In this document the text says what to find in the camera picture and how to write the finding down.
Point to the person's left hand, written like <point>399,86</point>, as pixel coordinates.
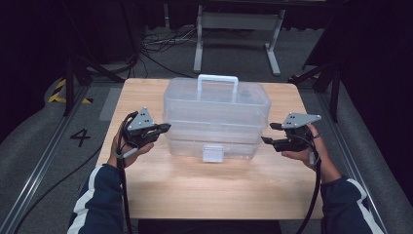
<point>126,156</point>

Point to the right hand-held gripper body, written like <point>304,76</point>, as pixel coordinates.
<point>297,138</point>

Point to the grey metal stand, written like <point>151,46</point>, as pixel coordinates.
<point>240,21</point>

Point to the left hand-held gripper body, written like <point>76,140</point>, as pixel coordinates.
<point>139,126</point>

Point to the clear plastic storage box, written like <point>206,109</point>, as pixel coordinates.
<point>216,123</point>

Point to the metal floor rail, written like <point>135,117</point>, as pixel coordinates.
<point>42,165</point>
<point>334,130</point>

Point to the yellow and black floor tape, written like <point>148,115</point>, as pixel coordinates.
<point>58,92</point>

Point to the person's right hand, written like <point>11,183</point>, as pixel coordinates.
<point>319,156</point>

